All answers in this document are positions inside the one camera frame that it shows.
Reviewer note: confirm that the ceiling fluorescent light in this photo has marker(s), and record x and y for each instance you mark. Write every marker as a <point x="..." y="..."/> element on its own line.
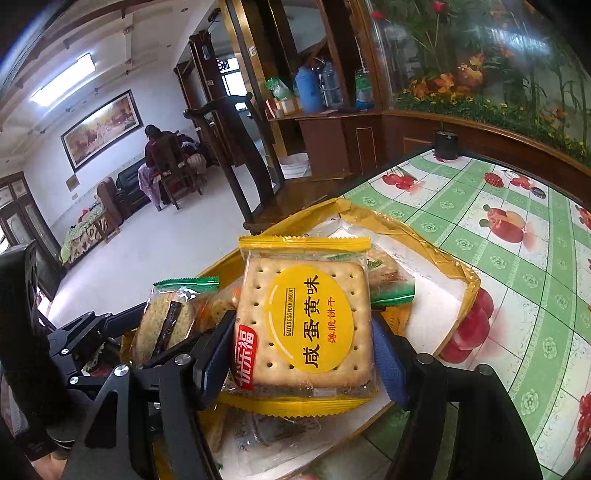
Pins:
<point x="66" y="80"/>

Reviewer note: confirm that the green-edged sesame cracker packet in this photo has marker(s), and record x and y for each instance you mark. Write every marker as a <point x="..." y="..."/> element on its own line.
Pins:
<point x="175" y="309"/>

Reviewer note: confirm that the green fruit-pattern tablecloth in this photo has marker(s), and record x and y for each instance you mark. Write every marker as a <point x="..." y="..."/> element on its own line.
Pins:
<point x="530" y="246"/>

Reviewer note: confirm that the blue thermos jug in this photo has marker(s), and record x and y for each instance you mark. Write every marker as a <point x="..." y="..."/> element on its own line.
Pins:
<point x="309" y="90"/>

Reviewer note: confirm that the yellow rectangular snack tray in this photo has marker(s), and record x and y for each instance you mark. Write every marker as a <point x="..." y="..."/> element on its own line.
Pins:
<point x="446" y="290"/>

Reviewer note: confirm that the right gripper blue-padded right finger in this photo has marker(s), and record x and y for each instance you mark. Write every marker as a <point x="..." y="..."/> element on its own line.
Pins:
<point x="491" y="441"/>

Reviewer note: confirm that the person's left hand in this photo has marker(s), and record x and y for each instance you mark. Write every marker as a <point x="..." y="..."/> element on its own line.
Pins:
<point x="49" y="467"/>

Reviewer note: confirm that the dark wooden chair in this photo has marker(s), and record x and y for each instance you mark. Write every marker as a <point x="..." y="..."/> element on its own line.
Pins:
<point x="225" y="135"/>

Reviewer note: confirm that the seated person in dark red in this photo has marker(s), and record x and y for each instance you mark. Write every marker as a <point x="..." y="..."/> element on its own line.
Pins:
<point x="160" y="150"/>

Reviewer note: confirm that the small black cylinder on table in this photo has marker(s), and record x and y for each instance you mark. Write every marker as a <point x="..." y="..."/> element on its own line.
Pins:
<point x="446" y="145"/>

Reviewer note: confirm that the framed landscape painting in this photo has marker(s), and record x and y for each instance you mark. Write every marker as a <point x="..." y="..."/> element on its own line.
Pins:
<point x="104" y="127"/>

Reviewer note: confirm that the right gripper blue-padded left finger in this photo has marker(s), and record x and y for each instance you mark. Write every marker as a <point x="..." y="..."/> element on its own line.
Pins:
<point x="133" y="406"/>

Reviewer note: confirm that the flower mural glass panel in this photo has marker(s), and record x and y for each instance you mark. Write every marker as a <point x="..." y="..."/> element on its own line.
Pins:
<point x="500" y="63"/>

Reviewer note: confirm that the yellow salted egg biscuit packet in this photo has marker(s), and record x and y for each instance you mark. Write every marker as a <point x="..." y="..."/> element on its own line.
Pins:
<point x="303" y="344"/>

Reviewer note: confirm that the wooden sideboard cabinet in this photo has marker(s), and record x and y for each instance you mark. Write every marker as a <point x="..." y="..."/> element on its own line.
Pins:
<point x="359" y="143"/>

